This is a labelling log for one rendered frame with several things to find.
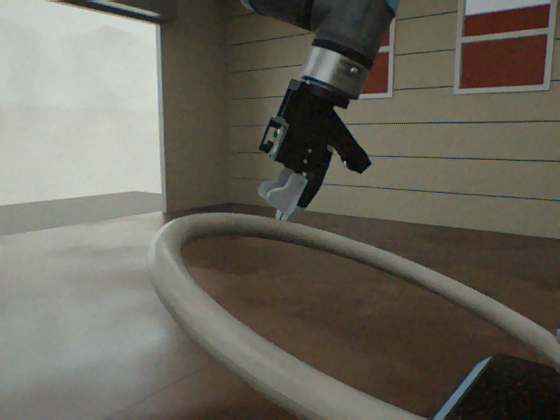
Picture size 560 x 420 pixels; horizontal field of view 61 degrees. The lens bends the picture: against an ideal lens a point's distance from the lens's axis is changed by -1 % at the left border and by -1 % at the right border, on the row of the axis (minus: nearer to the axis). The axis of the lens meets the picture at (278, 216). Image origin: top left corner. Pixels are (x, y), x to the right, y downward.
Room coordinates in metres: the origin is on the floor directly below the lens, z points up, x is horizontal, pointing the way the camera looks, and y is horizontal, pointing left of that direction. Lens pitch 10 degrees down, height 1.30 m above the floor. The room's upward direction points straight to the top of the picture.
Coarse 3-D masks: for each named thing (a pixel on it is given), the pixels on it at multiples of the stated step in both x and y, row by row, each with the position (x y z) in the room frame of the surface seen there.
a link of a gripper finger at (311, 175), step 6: (324, 156) 0.68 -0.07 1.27; (324, 162) 0.68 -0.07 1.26; (318, 168) 0.67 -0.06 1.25; (324, 168) 0.66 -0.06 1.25; (306, 174) 0.68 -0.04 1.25; (312, 174) 0.67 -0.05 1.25; (318, 174) 0.66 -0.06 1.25; (324, 174) 0.67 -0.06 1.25; (312, 180) 0.66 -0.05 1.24; (318, 180) 0.66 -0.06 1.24; (306, 186) 0.67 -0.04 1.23; (312, 186) 0.66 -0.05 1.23; (318, 186) 0.66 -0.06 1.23; (306, 192) 0.67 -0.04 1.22; (312, 192) 0.67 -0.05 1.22; (300, 198) 0.67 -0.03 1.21; (306, 198) 0.67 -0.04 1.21; (312, 198) 0.67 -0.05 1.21; (300, 204) 0.68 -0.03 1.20; (306, 204) 0.68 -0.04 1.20
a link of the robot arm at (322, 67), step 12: (312, 48) 0.67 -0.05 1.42; (312, 60) 0.66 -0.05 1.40; (324, 60) 0.65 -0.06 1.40; (336, 60) 0.65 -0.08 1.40; (348, 60) 0.64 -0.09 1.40; (300, 72) 0.68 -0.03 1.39; (312, 72) 0.66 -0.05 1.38; (324, 72) 0.65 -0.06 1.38; (336, 72) 0.65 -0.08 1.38; (348, 72) 0.65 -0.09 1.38; (360, 72) 0.66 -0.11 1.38; (324, 84) 0.65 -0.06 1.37; (336, 84) 0.65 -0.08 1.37; (348, 84) 0.65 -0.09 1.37; (360, 84) 0.67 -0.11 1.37; (348, 96) 0.68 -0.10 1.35
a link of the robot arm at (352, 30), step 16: (320, 0) 0.66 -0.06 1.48; (336, 0) 0.65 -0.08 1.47; (352, 0) 0.64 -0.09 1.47; (368, 0) 0.64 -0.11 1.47; (384, 0) 0.64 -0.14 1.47; (320, 16) 0.67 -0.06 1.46; (336, 16) 0.65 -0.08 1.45; (352, 16) 0.64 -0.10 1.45; (368, 16) 0.64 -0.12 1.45; (384, 16) 0.65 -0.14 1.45; (320, 32) 0.67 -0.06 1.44; (336, 32) 0.65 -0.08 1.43; (352, 32) 0.64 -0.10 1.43; (368, 32) 0.65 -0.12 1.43; (384, 32) 0.67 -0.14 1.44; (336, 48) 0.65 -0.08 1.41; (352, 48) 0.64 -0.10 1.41; (368, 48) 0.65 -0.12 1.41; (368, 64) 0.66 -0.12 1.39
